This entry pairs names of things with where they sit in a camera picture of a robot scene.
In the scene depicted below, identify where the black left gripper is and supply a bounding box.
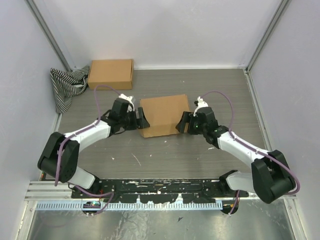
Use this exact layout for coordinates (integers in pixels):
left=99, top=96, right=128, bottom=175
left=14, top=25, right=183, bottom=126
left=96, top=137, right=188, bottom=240
left=120, top=107, right=150, bottom=131

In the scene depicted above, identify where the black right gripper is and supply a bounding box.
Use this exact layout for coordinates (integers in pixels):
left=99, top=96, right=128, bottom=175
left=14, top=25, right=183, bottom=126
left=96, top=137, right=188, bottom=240
left=176, top=111, right=207, bottom=135

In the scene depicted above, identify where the brown cardboard box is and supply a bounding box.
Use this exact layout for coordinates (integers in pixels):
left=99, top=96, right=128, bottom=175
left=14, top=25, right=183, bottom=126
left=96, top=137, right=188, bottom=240
left=87, top=59, right=134, bottom=90
left=140, top=94, right=190, bottom=138

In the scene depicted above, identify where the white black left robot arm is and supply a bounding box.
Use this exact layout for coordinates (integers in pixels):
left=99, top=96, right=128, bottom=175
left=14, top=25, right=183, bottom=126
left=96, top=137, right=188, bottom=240
left=37, top=95, right=150, bottom=199

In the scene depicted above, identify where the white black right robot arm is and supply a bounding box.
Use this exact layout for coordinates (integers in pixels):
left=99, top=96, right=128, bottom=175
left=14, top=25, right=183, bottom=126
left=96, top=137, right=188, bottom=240
left=175, top=107, right=298, bottom=204

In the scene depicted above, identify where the closed brown cardboard box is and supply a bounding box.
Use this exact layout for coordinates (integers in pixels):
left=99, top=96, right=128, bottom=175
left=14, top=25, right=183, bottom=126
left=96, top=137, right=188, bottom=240
left=87, top=59, right=134, bottom=90

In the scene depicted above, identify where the striped black white cloth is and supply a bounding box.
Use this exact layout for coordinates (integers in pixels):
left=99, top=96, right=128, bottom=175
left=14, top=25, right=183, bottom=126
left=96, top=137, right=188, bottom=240
left=49, top=65, right=90, bottom=114

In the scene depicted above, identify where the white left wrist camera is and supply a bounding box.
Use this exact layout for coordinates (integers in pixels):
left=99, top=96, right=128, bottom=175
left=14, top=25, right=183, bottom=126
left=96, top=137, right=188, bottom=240
left=118, top=93, right=136, bottom=113

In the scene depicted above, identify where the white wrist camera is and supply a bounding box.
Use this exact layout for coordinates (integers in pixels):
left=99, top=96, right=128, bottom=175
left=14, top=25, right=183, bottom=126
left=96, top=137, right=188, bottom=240
left=193, top=96, right=209, bottom=117
left=118, top=93, right=136, bottom=113

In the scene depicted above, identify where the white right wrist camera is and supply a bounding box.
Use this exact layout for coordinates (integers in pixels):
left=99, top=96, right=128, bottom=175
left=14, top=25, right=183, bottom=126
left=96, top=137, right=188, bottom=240
left=193, top=96, right=209, bottom=117

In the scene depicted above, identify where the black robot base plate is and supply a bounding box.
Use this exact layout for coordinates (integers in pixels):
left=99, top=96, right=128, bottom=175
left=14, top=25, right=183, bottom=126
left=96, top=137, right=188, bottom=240
left=87, top=178, right=237, bottom=204

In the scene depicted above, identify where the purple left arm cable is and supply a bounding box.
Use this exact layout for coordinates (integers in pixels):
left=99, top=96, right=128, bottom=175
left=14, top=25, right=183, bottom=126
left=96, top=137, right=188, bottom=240
left=53, top=84, right=126, bottom=217

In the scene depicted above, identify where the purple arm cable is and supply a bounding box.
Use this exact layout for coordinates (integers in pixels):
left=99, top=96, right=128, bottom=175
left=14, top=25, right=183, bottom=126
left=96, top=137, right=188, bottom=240
left=199, top=90, right=301, bottom=216
left=53, top=84, right=126, bottom=217

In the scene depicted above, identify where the slotted aluminium cable duct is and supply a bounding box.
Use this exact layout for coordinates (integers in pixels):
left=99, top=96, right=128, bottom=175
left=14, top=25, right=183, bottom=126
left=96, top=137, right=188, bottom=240
left=35, top=200, right=223, bottom=211

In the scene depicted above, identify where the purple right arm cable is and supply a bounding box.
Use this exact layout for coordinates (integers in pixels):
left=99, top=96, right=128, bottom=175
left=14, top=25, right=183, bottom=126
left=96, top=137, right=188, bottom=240
left=199, top=90, right=301, bottom=216

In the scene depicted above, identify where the aluminium front frame rail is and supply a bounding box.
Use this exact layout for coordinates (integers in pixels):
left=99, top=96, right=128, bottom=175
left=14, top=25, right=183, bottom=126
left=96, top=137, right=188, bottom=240
left=24, top=178, right=297, bottom=201

